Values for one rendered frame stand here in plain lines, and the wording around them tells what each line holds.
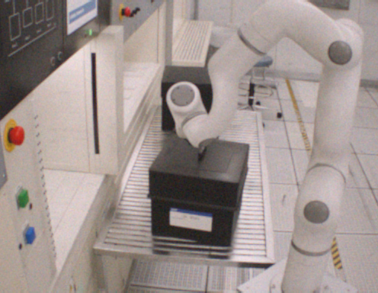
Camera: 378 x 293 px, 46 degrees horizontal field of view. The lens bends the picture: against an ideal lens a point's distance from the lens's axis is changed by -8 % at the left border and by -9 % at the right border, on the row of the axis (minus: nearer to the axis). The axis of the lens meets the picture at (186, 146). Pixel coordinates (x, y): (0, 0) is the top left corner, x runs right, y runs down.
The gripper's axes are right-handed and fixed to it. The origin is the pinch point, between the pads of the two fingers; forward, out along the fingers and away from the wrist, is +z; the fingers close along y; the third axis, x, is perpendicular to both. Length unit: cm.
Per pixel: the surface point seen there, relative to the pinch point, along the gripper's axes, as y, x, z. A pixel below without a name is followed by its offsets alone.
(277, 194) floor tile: -28, -33, 189
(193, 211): -1.2, 20.2, 11.1
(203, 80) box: 15, -53, 66
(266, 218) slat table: -24.2, 14.7, 33.8
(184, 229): 1.8, 25.6, 16.6
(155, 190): 11.6, 16.3, 6.6
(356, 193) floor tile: -88, -45, 201
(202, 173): -2.7, 9.4, 3.5
